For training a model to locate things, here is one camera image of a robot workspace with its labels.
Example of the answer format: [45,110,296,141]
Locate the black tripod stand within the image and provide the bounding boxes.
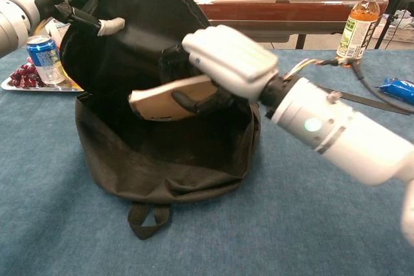
[375,0,414,50]

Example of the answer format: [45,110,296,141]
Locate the silver metal tray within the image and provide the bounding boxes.
[1,77,85,93]

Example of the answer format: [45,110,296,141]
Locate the brown spiral notebook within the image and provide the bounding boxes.
[128,74,224,123]

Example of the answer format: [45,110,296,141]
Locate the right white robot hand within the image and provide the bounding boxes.
[160,25,279,116]

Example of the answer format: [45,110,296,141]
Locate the blue soda can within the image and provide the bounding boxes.
[25,34,67,85]

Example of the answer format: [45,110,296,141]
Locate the red grape bunch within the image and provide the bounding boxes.
[8,56,45,89]

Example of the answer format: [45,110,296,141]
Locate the black fabric backpack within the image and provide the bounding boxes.
[60,0,411,240]

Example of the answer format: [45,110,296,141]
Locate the blue snack packet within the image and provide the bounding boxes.
[375,77,414,106]

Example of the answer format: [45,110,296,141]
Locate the amber tea bottle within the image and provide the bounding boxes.
[335,0,381,62]

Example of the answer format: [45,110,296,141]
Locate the brown mahjong table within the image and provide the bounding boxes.
[190,0,389,50]

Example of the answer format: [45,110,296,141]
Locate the blue carpet table mat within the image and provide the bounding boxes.
[0,47,414,276]

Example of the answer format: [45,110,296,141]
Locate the white plastic basket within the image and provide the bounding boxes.
[371,14,414,44]

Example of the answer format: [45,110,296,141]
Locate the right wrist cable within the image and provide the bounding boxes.
[283,57,414,109]

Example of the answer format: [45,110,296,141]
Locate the clear black-capped water bottle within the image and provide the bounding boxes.
[45,19,71,49]

